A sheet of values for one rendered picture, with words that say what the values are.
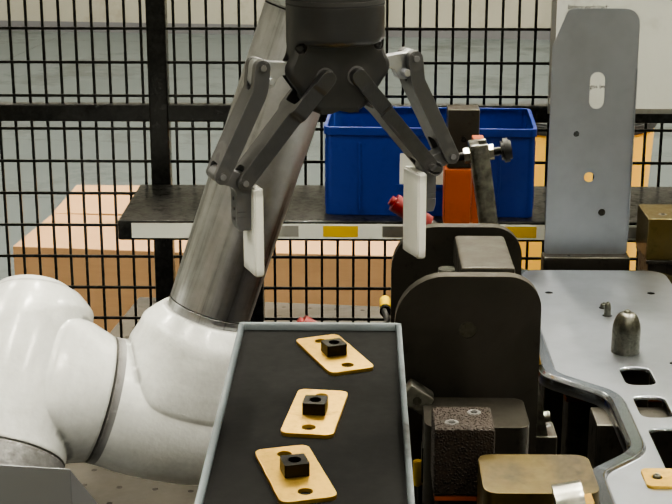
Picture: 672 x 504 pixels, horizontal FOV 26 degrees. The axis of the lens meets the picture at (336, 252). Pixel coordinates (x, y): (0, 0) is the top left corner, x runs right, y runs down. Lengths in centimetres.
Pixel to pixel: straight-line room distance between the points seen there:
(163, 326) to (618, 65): 72
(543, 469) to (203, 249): 63
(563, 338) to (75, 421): 57
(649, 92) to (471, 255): 99
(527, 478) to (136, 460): 67
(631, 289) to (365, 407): 88
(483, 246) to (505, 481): 31
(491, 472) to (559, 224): 91
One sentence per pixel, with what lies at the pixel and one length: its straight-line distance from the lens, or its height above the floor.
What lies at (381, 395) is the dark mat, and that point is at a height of 116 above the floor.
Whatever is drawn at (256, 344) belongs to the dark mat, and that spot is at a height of 116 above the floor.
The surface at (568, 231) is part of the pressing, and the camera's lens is 205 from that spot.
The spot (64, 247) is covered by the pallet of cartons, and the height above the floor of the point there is 43.
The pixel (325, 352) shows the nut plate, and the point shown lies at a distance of 117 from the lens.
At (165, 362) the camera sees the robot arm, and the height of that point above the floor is 98.
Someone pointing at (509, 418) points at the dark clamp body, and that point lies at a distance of 128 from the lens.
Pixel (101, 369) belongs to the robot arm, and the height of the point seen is 98.
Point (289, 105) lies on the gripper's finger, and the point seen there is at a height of 137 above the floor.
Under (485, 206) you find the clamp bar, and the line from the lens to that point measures 173.
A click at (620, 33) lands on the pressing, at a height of 131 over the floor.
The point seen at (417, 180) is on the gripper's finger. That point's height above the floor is 130.
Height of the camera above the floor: 157
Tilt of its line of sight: 16 degrees down
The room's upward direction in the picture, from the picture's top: straight up
